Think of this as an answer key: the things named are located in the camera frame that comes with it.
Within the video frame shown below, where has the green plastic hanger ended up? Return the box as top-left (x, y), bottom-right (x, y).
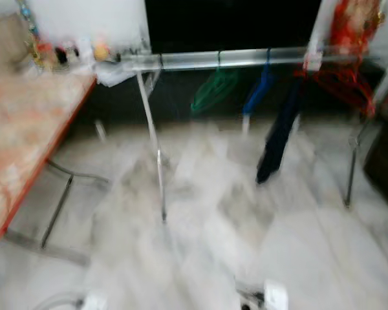
top-left (189, 52), bottom-right (240, 117)

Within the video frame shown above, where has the blue plastic hanger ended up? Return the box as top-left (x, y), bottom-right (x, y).
top-left (242, 50), bottom-right (275, 118)

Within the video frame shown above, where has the red plastic hanger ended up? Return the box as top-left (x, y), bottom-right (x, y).
top-left (294, 61), bottom-right (379, 118)

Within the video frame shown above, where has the marble-pattern folding table red edge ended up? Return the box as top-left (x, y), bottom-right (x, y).
top-left (0, 71), bottom-right (112, 267)

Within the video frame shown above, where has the light wooden cabinet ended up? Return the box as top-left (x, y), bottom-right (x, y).
top-left (0, 13), bottom-right (34, 72)

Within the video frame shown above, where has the blue gold trophy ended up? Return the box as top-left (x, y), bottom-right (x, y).
top-left (16, 0), bottom-right (41, 43)

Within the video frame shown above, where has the round orange red plush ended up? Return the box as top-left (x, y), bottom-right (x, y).
top-left (92, 42), bottom-right (111, 62)

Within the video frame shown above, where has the black TV cabinet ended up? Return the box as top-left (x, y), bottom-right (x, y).
top-left (84, 58), bottom-right (382, 120)

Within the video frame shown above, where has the silver clothes rack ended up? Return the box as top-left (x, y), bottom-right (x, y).
top-left (120, 46), bottom-right (388, 223)

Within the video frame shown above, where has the black television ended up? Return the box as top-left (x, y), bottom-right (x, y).
top-left (145, 0), bottom-right (324, 56)

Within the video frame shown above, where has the dark navy garment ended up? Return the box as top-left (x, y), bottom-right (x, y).
top-left (255, 74), bottom-right (308, 185)

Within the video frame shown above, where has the white pink bag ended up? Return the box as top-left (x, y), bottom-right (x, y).
top-left (303, 48), bottom-right (324, 70)

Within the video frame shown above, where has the red gold figurine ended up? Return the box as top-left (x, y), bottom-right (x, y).
top-left (327, 0), bottom-right (382, 56)

